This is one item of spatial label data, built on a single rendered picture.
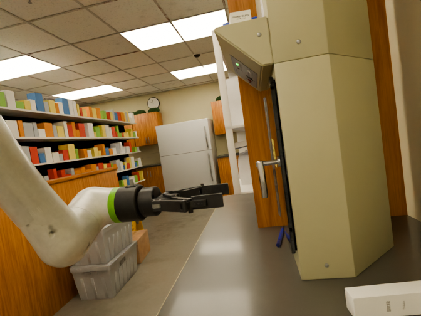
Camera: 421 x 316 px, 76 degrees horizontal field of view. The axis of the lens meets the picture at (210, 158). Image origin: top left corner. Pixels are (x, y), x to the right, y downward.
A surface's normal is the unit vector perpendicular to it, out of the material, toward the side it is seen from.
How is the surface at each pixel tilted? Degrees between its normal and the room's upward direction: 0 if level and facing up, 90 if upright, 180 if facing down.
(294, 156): 90
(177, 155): 90
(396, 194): 90
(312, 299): 0
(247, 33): 90
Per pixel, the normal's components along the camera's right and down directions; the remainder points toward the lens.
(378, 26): -0.16, 0.07
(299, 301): -0.14, -0.99
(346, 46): 0.57, -0.04
